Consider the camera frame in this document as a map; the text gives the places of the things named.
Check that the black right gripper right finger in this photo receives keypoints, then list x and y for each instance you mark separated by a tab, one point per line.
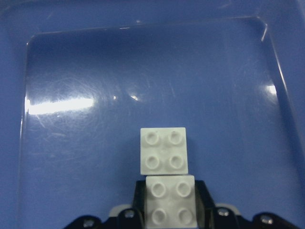
204	205

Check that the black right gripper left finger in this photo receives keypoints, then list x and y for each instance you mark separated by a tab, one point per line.
138	203

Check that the white block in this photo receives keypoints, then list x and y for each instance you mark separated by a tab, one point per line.
163	151
170	202

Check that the blue plastic tray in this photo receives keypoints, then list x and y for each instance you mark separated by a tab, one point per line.
80	78

